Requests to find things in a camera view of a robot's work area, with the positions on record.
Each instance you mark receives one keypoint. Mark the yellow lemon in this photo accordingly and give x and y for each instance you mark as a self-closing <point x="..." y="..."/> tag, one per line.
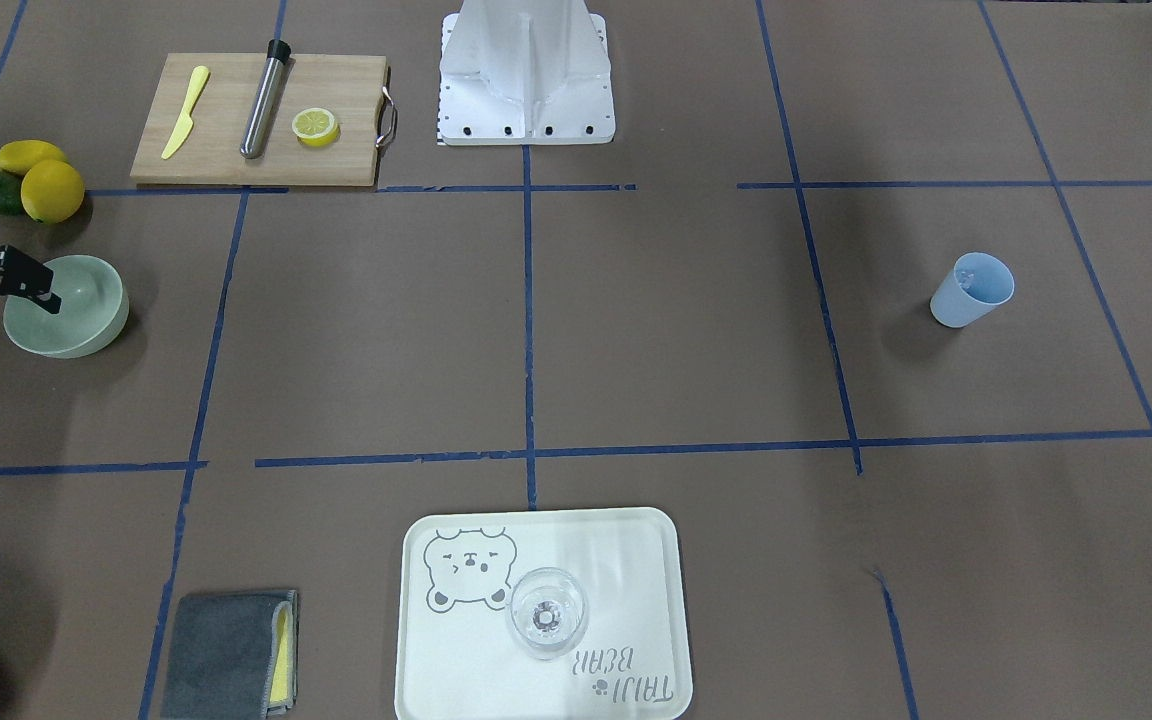
<point x="52" y="191"/>
<point x="18" y="157"/>

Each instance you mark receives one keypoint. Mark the cream bear tray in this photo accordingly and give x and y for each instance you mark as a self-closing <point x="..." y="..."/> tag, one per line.
<point x="457" y="659"/>

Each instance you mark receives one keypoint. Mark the clear wine glass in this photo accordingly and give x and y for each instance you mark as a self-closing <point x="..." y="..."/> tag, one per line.
<point x="549" y="613"/>

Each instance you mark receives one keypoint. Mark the light green bowl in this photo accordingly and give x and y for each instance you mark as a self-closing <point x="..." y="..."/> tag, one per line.
<point x="94" y="307"/>

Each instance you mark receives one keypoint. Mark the yellow plastic knife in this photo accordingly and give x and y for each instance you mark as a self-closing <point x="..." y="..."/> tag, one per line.
<point x="185" y="123"/>

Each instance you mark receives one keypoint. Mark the light blue plastic cup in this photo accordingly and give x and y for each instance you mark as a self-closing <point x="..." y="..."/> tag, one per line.
<point x="974" y="287"/>

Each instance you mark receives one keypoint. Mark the steel muddler black tip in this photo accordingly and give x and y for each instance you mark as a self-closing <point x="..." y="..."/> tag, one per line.
<point x="263" y="109"/>

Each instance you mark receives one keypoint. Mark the lemon half slice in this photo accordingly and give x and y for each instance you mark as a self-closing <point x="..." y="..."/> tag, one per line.
<point x="316" y="127"/>

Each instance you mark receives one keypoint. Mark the grey folded cloth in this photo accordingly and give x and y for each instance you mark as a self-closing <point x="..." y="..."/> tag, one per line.
<point x="233" y="656"/>

